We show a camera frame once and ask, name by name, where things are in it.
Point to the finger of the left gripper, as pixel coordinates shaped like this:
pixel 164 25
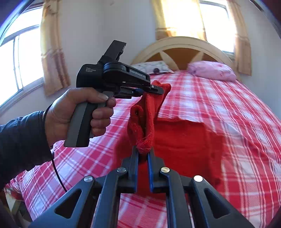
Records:
pixel 152 89

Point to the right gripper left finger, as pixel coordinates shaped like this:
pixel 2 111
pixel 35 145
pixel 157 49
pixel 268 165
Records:
pixel 93 202

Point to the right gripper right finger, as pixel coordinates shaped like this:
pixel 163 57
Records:
pixel 191 202

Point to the red embroidered knit sweater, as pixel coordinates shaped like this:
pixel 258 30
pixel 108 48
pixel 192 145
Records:
pixel 187 147

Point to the left dark jacket forearm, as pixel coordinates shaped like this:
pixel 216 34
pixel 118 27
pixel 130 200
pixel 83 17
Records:
pixel 23 146

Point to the person's left hand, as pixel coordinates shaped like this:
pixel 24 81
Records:
pixel 59 114

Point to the white patterned pillow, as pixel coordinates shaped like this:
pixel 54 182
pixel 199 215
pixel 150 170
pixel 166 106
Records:
pixel 154 67

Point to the cream and brown headboard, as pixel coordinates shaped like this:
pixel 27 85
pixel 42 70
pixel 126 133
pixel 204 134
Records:
pixel 178 52

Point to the pink pillow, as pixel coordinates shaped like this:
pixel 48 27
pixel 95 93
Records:
pixel 211 70

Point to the left yellow window curtain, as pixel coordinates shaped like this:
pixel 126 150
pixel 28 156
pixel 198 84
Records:
pixel 55 72

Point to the yellow window curtain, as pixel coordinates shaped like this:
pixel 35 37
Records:
pixel 55 72
pixel 178 18
pixel 242 48

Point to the middle yellow window curtain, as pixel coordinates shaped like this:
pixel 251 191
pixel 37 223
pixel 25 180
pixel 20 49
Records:
pixel 178 18

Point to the window behind headboard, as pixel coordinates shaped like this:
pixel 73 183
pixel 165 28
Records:
pixel 219 28

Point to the right yellow window curtain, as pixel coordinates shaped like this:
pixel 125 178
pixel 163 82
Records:
pixel 242 48

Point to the red white plaid bedspread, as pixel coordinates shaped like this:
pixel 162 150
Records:
pixel 250 133

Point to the left side window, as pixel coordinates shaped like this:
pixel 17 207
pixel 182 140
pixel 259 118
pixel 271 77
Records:
pixel 21 67

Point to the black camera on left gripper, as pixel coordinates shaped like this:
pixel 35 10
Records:
pixel 113 53

